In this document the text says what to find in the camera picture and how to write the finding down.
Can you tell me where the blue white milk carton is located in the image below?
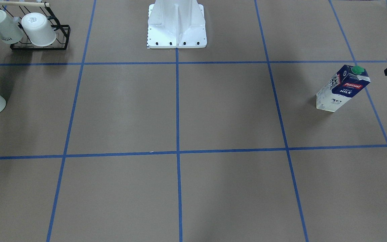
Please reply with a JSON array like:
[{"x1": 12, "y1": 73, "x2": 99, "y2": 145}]
[{"x1": 316, "y1": 65, "x2": 371, "y2": 112}]

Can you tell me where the white mug on rack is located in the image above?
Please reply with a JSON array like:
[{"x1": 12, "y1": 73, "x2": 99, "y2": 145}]
[{"x1": 21, "y1": 12, "x2": 56, "y2": 46}]

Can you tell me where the white mug with lettering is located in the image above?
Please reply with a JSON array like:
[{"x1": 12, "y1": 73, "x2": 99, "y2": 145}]
[{"x1": 0, "y1": 10, "x2": 24, "y2": 45}]

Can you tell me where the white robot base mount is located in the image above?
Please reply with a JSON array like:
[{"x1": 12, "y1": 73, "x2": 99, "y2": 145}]
[{"x1": 146, "y1": 0, "x2": 207, "y2": 49}]

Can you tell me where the black wire mug rack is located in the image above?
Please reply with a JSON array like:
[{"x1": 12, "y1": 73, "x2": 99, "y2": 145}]
[{"x1": 0, "y1": 0, "x2": 71, "y2": 50}]

